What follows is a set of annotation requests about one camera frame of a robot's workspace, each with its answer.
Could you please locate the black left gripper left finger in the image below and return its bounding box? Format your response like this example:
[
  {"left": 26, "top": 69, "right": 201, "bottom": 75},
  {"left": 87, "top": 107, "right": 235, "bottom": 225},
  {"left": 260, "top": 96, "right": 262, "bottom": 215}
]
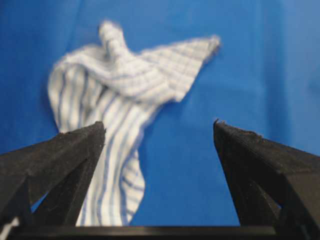
[{"left": 0, "top": 121, "right": 105, "bottom": 226}]

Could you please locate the white blue striped towel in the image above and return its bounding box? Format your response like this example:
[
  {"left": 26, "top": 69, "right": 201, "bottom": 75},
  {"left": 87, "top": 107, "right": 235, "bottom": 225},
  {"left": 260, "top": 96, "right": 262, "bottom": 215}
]
[{"left": 48, "top": 21, "right": 220, "bottom": 226}]

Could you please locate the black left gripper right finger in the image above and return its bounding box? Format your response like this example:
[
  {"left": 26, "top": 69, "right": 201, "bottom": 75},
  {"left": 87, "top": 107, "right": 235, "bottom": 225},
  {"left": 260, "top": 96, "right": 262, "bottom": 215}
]
[{"left": 213, "top": 120, "right": 320, "bottom": 240}]

